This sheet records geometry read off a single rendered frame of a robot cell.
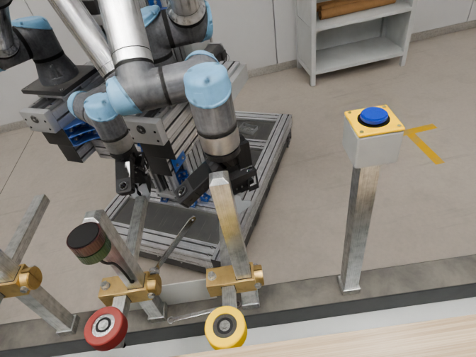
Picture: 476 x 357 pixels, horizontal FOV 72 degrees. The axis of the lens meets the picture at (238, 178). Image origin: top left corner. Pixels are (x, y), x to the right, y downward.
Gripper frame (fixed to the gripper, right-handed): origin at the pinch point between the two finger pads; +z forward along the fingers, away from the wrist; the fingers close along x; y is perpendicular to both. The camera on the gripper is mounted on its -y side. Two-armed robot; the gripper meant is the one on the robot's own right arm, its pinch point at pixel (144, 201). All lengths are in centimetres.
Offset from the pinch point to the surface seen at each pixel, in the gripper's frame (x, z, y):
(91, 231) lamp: -5.2, -28.6, -35.5
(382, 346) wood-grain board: -52, -7, -53
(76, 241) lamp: -3.0, -28.6, -37.3
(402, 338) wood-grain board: -56, -7, -52
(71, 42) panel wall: 102, 14, 229
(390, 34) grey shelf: -188, 64, 242
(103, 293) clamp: 3.9, -4.4, -32.9
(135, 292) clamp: -3.7, -3.7, -33.6
